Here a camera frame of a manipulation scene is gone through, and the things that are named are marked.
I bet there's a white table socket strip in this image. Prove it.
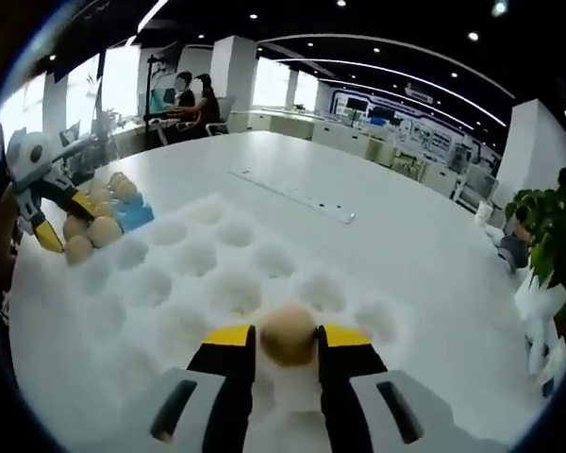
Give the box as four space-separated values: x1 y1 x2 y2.
229 168 358 225

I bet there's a blue egg tray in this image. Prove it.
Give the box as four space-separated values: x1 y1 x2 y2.
108 191 156 233

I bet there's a potted green plant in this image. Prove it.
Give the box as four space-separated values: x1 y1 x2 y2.
505 181 566 341

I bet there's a white square pillar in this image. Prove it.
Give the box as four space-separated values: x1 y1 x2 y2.
493 100 566 209

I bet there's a cluster of brown eggs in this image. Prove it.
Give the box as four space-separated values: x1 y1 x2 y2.
62 171 139 266

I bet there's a white foam tray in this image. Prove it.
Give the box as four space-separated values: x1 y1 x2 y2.
8 191 419 453

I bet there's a white mesh chair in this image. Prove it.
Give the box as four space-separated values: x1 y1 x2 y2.
457 164 497 209

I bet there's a grey desk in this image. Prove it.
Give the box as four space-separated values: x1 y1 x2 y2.
59 134 112 159

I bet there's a white table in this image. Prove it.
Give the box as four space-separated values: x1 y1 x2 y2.
8 130 556 453

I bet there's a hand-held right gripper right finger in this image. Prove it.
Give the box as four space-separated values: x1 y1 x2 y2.
316 322 457 453

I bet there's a white office chair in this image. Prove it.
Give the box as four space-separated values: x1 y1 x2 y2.
206 96 238 137

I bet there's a row of white cabinets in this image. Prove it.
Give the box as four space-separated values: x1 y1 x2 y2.
230 109 499 211

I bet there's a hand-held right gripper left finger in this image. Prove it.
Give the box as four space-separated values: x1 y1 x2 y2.
143 323 258 453

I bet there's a single brown egg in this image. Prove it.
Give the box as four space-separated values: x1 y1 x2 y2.
258 305 320 368

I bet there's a ceiling air conditioner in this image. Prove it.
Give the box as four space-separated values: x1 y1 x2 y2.
404 83 436 104

